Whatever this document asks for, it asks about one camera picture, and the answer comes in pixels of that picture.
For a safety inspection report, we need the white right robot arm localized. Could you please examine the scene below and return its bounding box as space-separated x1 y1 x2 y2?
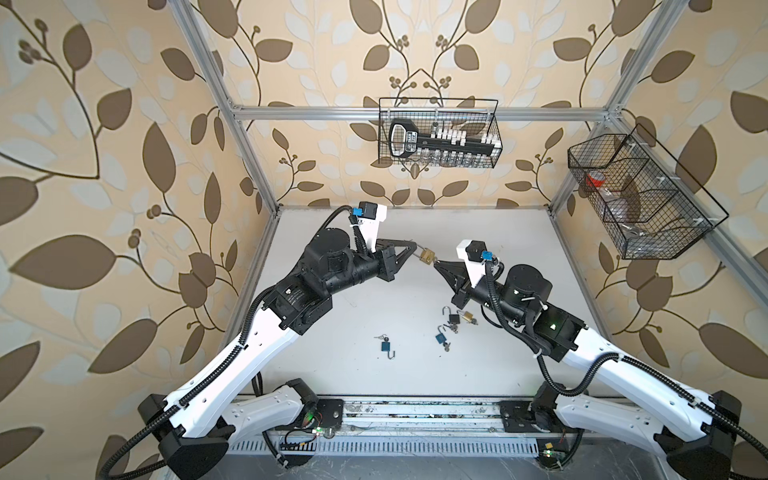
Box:
434 260 741 479

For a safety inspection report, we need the brass padlock with key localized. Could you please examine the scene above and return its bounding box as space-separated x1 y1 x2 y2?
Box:
415 245 437 265

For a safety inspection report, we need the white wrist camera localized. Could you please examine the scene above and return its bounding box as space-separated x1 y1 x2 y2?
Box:
456 239 499 288
353 201 388 253

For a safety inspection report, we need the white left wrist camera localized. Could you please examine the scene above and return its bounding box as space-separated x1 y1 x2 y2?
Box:
353 201 388 253

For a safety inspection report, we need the red capped clear bottle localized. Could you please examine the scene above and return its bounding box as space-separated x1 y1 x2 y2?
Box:
584 170 629 211

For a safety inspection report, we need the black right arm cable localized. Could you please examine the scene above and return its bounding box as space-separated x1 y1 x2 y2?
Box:
479 257 768 480

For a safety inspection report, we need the blue padlock with keys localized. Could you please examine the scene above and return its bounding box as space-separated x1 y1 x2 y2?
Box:
435 325 451 352
376 334 396 360

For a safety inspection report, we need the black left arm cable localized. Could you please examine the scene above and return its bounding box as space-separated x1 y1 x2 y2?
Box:
98 205 361 480

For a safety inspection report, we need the aluminium frame profile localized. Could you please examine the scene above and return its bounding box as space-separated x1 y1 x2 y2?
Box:
167 0 768 397

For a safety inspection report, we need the blue padlock with keys right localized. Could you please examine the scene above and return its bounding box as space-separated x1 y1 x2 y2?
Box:
435 325 451 352

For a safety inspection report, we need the blue padlock with keys left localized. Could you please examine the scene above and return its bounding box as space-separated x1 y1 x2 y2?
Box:
376 334 396 360

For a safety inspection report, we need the black wire basket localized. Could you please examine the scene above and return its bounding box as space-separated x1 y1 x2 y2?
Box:
378 96 503 169
567 124 729 260

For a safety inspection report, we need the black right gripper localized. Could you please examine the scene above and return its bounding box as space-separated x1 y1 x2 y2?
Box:
436 259 524 329

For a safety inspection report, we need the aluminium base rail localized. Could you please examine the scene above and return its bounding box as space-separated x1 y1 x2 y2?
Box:
239 394 649 460

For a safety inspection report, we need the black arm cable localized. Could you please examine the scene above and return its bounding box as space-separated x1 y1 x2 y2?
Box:
98 205 361 480
479 257 768 480

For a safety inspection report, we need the small brass padlock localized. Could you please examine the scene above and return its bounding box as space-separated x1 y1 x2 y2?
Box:
458 310 478 325

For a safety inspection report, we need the black wire basket right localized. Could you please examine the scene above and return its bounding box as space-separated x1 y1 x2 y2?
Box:
567 124 729 260

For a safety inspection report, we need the black wire basket rear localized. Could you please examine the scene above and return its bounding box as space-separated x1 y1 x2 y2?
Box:
378 96 503 169

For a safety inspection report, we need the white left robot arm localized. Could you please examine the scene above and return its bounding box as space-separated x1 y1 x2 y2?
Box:
140 228 417 479

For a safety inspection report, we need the black padlock with keys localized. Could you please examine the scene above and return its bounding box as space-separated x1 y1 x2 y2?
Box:
442 306 461 333

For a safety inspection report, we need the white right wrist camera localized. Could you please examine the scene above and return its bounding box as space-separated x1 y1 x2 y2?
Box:
456 239 499 288

